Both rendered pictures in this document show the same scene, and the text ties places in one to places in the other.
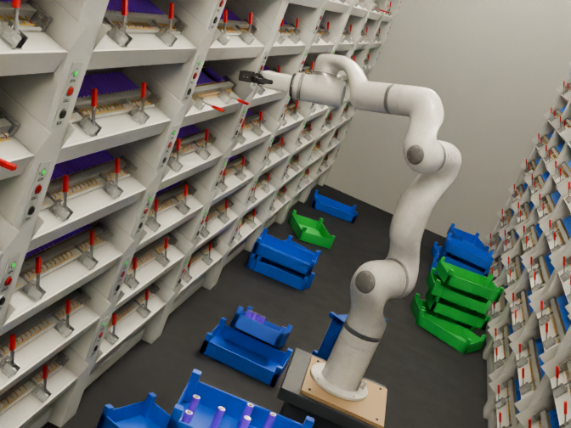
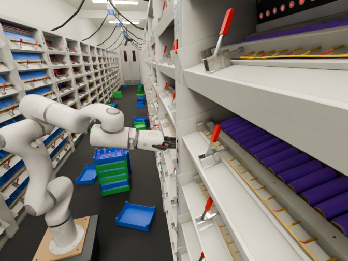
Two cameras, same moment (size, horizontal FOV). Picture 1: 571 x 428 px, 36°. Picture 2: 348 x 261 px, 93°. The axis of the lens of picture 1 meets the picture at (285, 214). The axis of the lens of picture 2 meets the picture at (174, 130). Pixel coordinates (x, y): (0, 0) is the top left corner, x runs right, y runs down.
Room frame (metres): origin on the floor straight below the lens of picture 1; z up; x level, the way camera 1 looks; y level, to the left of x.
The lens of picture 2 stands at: (3.36, 0.09, 1.34)
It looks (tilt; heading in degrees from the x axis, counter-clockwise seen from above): 23 degrees down; 162
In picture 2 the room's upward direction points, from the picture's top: 1 degrees counter-clockwise
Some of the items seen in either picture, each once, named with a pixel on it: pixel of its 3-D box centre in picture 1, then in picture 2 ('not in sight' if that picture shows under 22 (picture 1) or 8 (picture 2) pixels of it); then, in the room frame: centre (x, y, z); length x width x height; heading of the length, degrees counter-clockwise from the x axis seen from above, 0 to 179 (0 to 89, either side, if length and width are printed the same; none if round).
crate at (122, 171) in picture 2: not in sight; (112, 167); (1.73, -0.09, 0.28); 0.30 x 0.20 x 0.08; 89
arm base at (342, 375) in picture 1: (350, 357); (63, 229); (2.48, -0.35, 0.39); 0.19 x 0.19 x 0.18
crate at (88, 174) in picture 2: not in sight; (89, 173); (1.42, -0.40, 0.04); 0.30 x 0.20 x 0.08; 167
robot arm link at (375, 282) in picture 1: (372, 297); (58, 199); (2.45, -0.33, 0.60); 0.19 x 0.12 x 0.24; 146
